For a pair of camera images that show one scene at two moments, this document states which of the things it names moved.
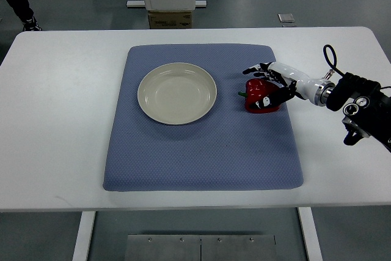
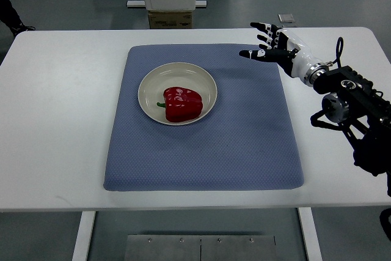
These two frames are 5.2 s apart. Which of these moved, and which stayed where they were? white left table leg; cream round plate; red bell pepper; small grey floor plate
Moved: red bell pepper
Stayed: white left table leg; cream round plate; small grey floor plate
